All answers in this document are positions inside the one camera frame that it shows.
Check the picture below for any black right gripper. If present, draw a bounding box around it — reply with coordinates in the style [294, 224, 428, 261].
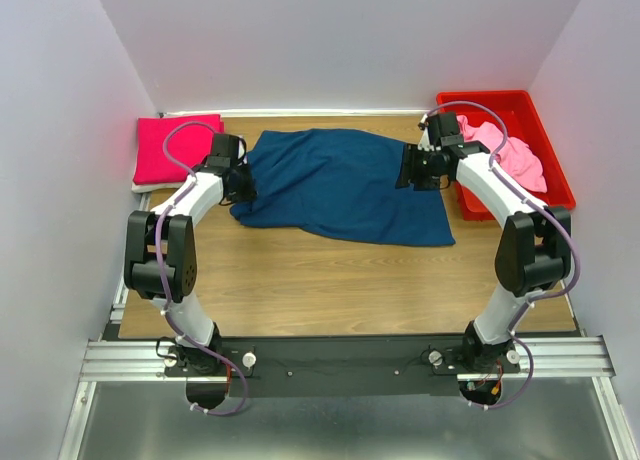
[393, 143, 443, 192]

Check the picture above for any navy blue printed t-shirt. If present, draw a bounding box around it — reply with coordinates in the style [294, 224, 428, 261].
[230, 129, 455, 247]

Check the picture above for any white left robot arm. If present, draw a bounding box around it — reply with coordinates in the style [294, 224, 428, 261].
[123, 136, 256, 376]

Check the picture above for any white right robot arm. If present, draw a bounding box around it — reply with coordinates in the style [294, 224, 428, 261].
[396, 142, 572, 372]

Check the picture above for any folded magenta t-shirt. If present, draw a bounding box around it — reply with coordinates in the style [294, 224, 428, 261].
[132, 114, 225, 184]

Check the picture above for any light pink t-shirt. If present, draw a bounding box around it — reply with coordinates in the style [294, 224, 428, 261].
[456, 115, 547, 193]

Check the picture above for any red plastic bin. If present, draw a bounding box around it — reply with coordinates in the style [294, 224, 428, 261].
[436, 90, 576, 210]

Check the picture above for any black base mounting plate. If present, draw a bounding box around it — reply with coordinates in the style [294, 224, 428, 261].
[156, 335, 520, 406]

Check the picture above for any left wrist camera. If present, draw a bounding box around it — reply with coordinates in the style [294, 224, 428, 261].
[209, 133, 248, 163]

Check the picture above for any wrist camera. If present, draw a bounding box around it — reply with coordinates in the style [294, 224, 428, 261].
[418, 112, 464, 150]
[209, 133, 248, 163]

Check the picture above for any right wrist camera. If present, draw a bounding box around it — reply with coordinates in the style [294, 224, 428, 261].
[418, 112, 464, 150]

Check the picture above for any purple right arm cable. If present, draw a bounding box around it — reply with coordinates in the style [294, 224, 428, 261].
[418, 100, 582, 411]

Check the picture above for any aluminium extrusion rail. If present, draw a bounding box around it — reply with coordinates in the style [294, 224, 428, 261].
[80, 336, 615, 382]

